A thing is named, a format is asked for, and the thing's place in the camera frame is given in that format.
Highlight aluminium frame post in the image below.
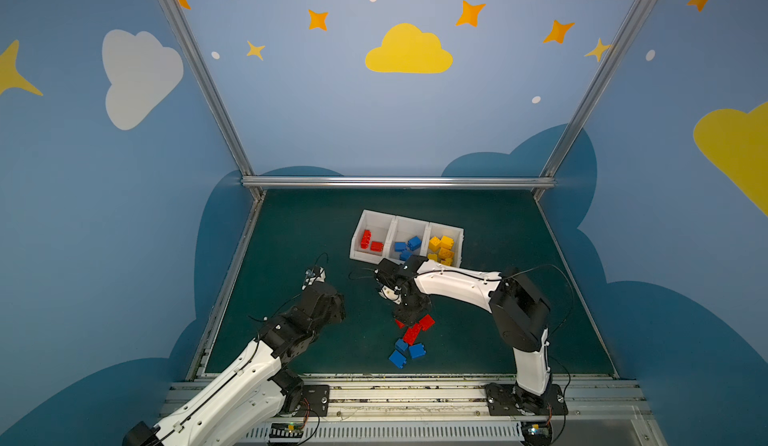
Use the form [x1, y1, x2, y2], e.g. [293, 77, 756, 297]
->
[533, 0, 658, 202]
[157, 0, 264, 202]

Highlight aluminium frame left post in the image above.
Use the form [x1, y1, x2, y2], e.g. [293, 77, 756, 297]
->
[157, 0, 264, 202]

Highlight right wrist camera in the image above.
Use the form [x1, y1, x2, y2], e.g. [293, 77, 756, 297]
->
[374, 259, 408, 292]

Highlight white three-compartment bin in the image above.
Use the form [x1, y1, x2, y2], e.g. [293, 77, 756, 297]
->
[349, 210, 464, 267]

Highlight circuit board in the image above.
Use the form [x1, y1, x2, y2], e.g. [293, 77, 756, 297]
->
[521, 422, 553, 446]
[266, 422, 306, 445]

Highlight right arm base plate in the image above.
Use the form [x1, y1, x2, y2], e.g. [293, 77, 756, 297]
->
[484, 383, 568, 417]

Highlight yellow lego brick studs up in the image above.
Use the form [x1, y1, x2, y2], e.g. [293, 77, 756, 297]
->
[437, 248, 454, 260]

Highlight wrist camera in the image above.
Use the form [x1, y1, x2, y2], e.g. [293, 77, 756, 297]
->
[304, 266, 326, 286]
[374, 259, 408, 292]

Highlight red long lego brick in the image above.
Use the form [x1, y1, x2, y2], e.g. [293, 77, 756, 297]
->
[402, 324, 421, 346]

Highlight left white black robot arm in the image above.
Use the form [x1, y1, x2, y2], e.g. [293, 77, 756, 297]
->
[122, 281, 345, 445]

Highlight aluminium frame back bar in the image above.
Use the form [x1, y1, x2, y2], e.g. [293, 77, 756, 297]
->
[241, 176, 556, 190]

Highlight left circuit board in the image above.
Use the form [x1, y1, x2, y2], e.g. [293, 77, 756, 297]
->
[266, 422, 306, 445]

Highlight right circuit board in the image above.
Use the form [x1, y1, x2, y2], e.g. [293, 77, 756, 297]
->
[521, 422, 553, 446]

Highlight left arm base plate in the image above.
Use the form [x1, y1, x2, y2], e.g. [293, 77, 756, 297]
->
[281, 384, 330, 417]

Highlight aluminium front rail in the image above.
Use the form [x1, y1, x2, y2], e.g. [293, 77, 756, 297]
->
[151, 375, 665, 445]

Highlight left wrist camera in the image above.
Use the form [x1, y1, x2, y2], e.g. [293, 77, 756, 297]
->
[304, 266, 326, 286]

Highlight aluminium frame right post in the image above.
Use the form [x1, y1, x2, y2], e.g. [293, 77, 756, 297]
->
[533, 0, 658, 202]

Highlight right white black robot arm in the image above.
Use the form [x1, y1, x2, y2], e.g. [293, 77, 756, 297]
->
[375, 255, 552, 398]

